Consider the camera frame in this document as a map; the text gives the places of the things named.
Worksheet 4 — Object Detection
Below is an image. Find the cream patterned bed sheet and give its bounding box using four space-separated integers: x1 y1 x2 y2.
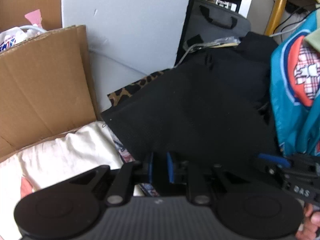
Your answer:
0 121 151 235

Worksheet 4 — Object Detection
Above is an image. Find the light green blanket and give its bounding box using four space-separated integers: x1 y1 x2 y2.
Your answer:
304 28 320 52

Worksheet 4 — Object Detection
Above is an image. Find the teal printed cloth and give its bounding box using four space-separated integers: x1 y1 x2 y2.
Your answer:
270 10 319 156

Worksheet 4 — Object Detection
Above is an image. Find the brown cardboard sheet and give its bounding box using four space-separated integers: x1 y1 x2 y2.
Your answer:
1 0 98 159

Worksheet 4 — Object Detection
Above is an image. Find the leopard print cloth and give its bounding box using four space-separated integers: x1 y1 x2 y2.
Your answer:
107 69 170 107

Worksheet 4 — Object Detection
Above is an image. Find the person's right hand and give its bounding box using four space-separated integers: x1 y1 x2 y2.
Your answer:
296 203 319 240

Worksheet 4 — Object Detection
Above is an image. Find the grey storage bag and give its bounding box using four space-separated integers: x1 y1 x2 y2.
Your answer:
185 0 251 42

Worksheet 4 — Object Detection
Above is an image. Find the yellow table leg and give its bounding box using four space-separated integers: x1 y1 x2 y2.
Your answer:
264 0 287 36

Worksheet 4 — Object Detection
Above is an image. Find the black patterned jacket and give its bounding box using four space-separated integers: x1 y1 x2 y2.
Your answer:
100 31 286 198

